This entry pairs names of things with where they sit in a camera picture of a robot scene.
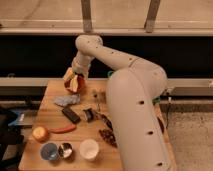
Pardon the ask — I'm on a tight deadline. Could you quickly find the purple bowl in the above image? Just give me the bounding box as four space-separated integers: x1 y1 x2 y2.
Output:
157 117 165 134

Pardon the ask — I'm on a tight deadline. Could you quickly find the red bowl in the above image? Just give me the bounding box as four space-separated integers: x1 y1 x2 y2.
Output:
65 76 85 93

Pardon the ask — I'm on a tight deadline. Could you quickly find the green plastic tray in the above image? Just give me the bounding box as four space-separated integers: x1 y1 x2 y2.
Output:
107 71 161 104

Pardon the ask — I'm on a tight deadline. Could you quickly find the dark red grape bunch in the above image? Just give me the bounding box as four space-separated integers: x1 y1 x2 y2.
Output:
99 129 117 147

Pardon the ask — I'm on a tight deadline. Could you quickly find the red chili pepper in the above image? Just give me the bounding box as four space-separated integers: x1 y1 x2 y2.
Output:
49 125 76 134

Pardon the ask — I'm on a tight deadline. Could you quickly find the red yellow apple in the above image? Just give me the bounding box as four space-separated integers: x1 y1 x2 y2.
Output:
32 126 49 142

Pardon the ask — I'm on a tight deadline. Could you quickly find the blue cup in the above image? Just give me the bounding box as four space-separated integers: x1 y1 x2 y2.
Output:
40 143 58 161

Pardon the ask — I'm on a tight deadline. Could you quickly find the black bag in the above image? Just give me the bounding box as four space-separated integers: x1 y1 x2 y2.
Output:
0 106 24 171

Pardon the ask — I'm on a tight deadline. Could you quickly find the black rectangular bar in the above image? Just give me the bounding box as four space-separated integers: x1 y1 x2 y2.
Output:
62 107 80 124

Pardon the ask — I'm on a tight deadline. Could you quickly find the small metal cup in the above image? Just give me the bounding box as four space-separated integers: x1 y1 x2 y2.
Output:
58 143 73 159

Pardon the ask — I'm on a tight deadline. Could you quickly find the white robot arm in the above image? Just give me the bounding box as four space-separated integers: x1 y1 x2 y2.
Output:
64 35 174 171

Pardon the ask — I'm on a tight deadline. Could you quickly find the white paper cup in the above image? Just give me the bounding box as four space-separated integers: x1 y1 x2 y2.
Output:
79 139 99 161

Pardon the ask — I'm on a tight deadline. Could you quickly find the metal spoon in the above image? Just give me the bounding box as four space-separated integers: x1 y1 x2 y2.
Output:
92 90 101 112

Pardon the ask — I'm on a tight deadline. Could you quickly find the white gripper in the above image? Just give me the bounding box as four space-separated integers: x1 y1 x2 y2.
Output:
63 55 91 90

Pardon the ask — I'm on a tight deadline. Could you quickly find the yellow banana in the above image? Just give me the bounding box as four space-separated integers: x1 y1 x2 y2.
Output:
70 76 78 93

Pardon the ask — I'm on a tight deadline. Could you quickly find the dark handled knife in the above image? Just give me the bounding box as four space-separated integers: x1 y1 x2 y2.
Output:
97 113 113 131

